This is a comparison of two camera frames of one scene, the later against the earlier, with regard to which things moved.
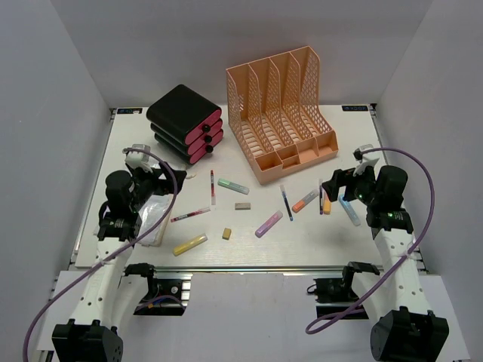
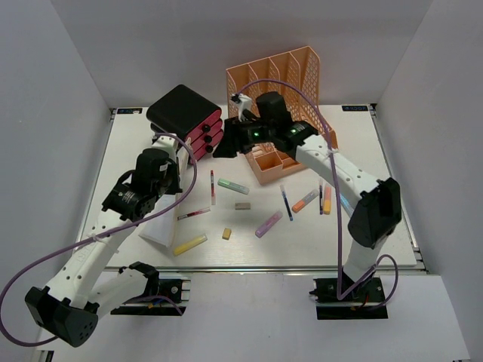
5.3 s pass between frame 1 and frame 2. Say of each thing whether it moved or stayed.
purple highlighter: stayed
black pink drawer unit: stayed
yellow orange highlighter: stayed
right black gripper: moved
